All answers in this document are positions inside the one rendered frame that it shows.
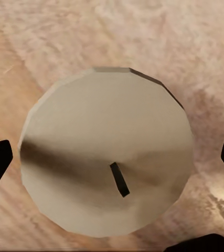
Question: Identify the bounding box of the pillar candle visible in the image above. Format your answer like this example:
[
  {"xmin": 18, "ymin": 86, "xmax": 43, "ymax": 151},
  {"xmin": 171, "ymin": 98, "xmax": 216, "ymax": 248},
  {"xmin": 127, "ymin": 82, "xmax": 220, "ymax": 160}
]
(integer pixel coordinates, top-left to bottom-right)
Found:
[{"xmin": 17, "ymin": 67, "xmax": 195, "ymax": 237}]

